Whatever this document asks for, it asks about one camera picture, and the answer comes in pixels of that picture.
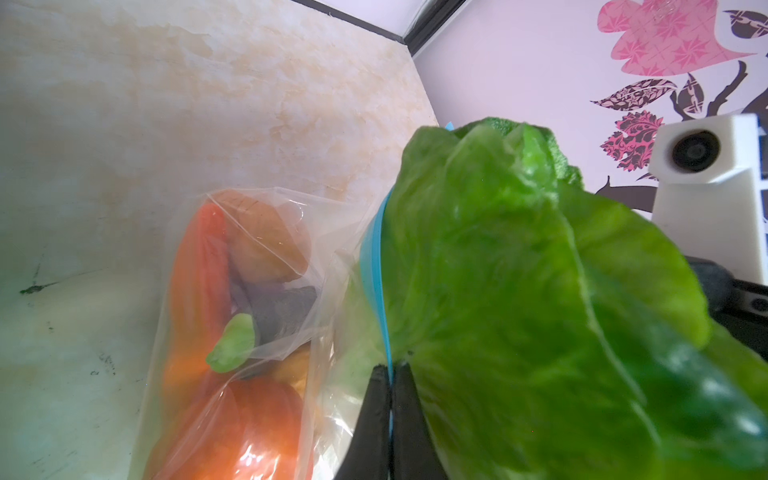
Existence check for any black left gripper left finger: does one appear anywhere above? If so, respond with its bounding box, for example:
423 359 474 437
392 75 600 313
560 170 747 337
334 365 392 480

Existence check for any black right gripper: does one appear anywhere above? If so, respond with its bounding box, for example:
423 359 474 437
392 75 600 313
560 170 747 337
686 256 767 360

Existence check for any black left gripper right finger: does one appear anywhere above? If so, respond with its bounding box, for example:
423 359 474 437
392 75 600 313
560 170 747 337
391 363 447 480

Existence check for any clear zip top bag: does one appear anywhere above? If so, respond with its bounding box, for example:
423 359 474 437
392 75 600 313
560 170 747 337
128 122 457 480

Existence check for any green cabbage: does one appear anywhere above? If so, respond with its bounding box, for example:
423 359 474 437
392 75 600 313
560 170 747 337
413 118 767 479

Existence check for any orange carrot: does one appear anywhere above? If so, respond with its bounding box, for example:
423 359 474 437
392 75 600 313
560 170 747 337
163 202 230 394

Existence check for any purple onion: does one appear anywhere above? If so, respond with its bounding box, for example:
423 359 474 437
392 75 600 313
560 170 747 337
230 283 317 359

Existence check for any green chili pepper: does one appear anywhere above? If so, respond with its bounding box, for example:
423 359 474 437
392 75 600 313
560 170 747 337
206 313 260 374

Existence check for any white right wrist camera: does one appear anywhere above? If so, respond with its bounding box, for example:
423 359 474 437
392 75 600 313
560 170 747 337
649 113 767 284

